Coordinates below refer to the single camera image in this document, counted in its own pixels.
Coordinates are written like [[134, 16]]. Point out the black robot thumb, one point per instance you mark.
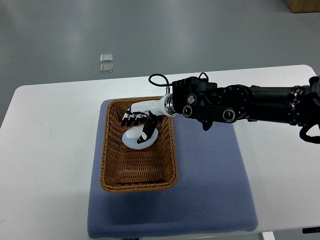
[[148, 134]]

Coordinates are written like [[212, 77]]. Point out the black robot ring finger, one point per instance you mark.
[[131, 118]]

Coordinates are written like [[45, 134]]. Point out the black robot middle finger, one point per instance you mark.
[[137, 118]]

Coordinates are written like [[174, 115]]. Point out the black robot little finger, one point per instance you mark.
[[125, 119]]

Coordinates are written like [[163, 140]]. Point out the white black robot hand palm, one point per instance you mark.
[[161, 107]]

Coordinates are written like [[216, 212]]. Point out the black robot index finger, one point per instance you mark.
[[143, 117]]

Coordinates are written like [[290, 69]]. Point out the blue white plush toy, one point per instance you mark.
[[130, 137]]

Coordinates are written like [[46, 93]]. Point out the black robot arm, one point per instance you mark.
[[198, 98]]

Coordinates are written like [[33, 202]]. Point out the brown wicker basket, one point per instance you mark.
[[140, 157]]

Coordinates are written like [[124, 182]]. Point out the lower metal floor plate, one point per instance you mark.
[[106, 68]]

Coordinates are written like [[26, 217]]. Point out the metal floor plate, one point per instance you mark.
[[106, 68], [106, 57]]

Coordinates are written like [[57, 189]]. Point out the upper metal floor plate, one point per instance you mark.
[[106, 57]]

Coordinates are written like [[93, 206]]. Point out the blue quilted mat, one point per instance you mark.
[[190, 181]]

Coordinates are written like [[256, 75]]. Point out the cardboard box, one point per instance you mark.
[[303, 6]]

